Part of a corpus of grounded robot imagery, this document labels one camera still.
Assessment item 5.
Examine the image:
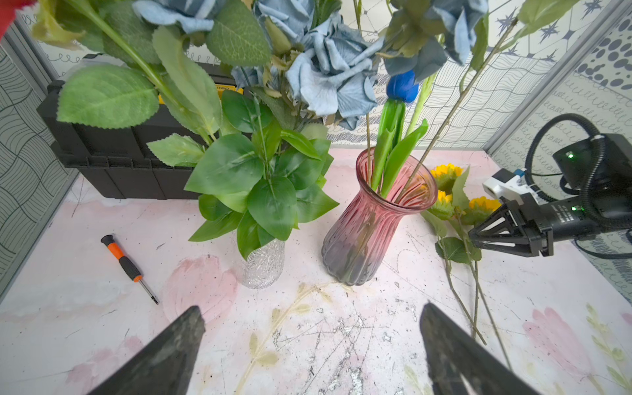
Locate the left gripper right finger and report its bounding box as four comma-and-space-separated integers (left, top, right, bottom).
420, 303, 538, 395

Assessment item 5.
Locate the black plastic toolbox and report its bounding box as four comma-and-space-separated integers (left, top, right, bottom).
37, 77, 202, 200

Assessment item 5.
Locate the grey blue rose bouquet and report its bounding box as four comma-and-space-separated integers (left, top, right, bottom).
31, 1, 489, 258

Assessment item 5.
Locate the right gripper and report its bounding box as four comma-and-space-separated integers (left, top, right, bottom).
468, 194, 600, 257

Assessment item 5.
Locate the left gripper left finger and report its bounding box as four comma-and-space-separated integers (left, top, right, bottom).
92, 305, 205, 394

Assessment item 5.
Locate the pink glass vase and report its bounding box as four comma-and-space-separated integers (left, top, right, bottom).
321, 151, 438, 286

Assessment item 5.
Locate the orange black screwdriver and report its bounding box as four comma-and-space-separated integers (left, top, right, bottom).
100, 235, 159, 305

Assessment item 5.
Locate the clear glass vase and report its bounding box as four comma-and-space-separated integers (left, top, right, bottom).
236, 240, 286, 290

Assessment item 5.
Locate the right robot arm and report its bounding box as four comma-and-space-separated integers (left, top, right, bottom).
468, 114, 631, 257

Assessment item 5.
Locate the blue tulip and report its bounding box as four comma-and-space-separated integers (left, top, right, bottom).
370, 70, 428, 199

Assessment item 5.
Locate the sunflower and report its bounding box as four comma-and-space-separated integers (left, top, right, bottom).
434, 194, 514, 371
421, 164, 487, 344

